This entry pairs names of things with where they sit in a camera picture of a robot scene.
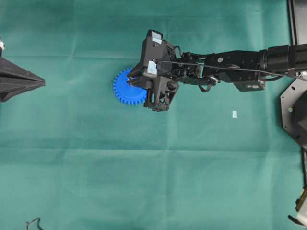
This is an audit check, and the green table cloth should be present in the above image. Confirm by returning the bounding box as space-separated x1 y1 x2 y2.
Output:
0 0 304 230

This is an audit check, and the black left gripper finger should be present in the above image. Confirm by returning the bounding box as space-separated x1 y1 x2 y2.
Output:
0 57 44 81
0 78 45 102

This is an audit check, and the black rail top right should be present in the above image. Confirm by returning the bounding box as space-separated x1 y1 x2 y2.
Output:
287 0 307 45

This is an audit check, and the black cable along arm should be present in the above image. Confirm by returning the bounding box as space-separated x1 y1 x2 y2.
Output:
155 60 297 79

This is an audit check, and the blue plastic gear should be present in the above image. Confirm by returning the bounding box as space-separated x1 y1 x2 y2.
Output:
113 68 147 106

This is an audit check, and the yellow and white bracket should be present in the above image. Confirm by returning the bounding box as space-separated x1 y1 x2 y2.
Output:
288 186 307 228

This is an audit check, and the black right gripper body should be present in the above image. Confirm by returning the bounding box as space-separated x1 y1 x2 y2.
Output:
141 30 179 112

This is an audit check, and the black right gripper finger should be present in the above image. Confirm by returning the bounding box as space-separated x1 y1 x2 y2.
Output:
127 62 144 78
127 77 153 90

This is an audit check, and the white connector at left edge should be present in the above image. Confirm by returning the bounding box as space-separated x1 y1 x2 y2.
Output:
0 38 5 50

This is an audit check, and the thin black cable bottom-left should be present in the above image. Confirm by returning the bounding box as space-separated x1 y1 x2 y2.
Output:
25 217 44 230

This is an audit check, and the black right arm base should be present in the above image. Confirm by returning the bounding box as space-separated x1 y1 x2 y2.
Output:
280 79 307 149

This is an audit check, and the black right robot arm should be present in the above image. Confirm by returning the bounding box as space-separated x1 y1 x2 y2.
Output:
127 30 307 112

